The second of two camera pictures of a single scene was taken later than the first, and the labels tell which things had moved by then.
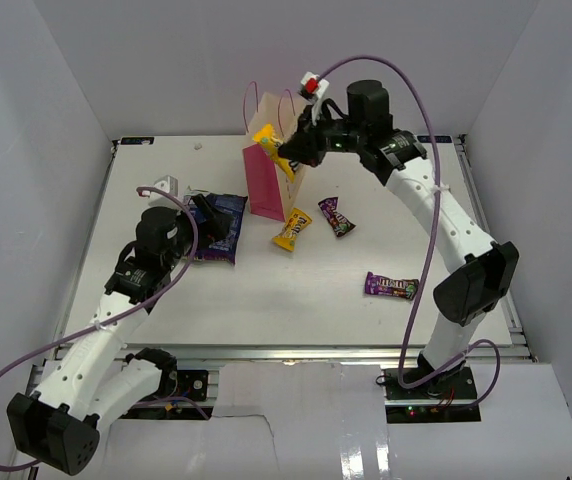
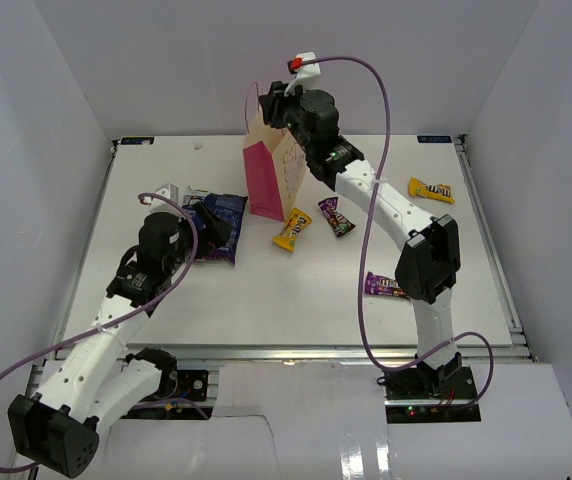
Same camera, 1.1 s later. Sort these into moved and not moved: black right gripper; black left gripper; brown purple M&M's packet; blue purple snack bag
Moved: black right gripper
Not moved: black left gripper; blue purple snack bag; brown purple M&M's packet
